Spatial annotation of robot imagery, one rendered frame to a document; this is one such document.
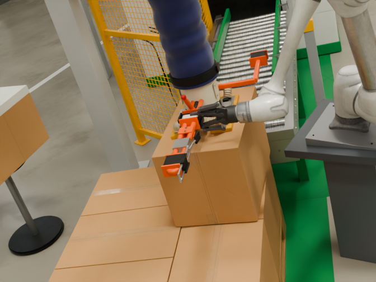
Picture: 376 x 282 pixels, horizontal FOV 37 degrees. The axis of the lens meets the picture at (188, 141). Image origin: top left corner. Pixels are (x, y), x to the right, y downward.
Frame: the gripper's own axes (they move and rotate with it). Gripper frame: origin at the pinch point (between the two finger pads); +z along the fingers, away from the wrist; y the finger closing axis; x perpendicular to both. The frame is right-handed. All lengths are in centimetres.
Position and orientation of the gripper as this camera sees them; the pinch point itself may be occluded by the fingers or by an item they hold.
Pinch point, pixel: (191, 121)
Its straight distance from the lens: 244.1
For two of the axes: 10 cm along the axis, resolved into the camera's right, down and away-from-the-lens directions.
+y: 2.6, 8.5, 4.7
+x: 1.5, -5.1, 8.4
